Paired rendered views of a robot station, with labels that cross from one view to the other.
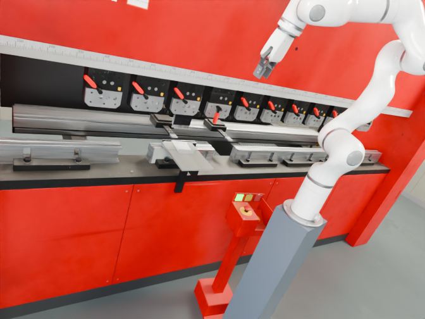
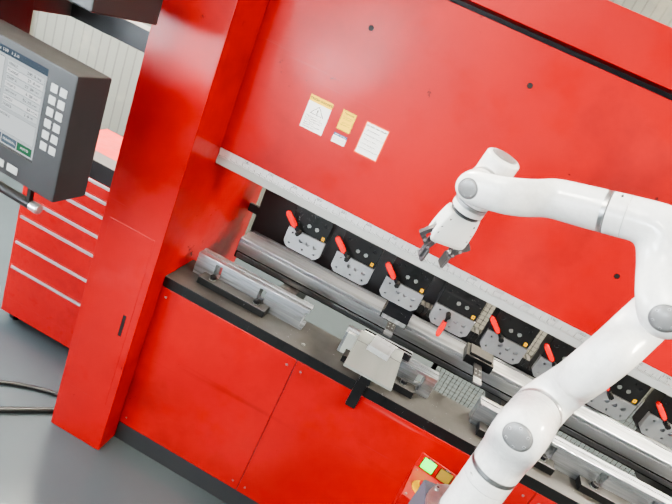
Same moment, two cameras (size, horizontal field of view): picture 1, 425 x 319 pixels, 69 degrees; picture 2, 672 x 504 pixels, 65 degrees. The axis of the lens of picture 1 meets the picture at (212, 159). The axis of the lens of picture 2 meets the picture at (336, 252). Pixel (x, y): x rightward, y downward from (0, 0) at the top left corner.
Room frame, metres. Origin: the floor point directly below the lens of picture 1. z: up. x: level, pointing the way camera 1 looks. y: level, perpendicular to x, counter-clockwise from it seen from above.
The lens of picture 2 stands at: (0.07, -0.82, 1.98)
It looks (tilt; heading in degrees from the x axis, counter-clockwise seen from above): 23 degrees down; 45
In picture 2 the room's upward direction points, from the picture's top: 25 degrees clockwise
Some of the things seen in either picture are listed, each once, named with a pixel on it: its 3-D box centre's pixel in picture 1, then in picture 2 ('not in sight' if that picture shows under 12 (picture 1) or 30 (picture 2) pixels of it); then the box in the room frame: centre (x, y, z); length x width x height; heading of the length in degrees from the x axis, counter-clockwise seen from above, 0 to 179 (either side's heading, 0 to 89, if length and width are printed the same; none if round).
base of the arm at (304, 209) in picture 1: (310, 197); (475, 494); (1.24, -0.47, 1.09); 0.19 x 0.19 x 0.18
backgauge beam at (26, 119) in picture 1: (209, 130); (472, 364); (2.03, 0.09, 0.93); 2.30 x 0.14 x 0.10; 128
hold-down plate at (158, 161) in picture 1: (181, 163); (377, 373); (1.52, 0.15, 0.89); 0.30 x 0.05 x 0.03; 128
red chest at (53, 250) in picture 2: not in sight; (93, 244); (0.90, 1.62, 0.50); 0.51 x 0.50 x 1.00; 38
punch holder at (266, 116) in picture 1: (271, 107); (560, 360); (1.90, -0.24, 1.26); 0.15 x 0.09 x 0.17; 128
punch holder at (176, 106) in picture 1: (184, 96); (407, 281); (1.53, 0.24, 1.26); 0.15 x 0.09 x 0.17; 128
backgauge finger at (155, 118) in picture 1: (167, 126); (393, 320); (1.68, 0.31, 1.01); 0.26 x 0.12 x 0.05; 38
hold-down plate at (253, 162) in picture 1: (258, 162); (514, 447); (1.87, -0.29, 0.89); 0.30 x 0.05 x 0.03; 128
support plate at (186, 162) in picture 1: (187, 156); (375, 358); (1.43, 0.13, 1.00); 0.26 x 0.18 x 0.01; 38
